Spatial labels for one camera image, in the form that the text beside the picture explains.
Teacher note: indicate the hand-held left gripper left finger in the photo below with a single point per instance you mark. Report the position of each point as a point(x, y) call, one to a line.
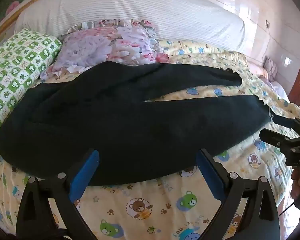
point(85, 172)

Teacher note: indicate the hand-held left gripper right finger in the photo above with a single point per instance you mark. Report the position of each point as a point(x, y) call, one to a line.
point(210, 177)

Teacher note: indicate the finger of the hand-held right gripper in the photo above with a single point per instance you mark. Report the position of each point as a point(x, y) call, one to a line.
point(286, 121)
point(272, 136)

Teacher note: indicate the black pants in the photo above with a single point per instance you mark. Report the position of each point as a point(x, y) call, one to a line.
point(115, 120)

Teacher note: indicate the pink cloth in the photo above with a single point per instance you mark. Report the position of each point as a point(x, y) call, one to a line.
point(270, 67)

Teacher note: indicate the yellow bear-print bedsheet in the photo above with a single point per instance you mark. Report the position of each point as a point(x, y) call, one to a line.
point(145, 205)

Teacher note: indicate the green checkered pillow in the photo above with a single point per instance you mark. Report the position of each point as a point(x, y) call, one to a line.
point(17, 67)

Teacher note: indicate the floral ruffled pillow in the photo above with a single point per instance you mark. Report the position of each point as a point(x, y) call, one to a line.
point(107, 47)

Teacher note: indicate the wall outlet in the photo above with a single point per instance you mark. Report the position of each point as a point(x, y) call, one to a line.
point(267, 24)

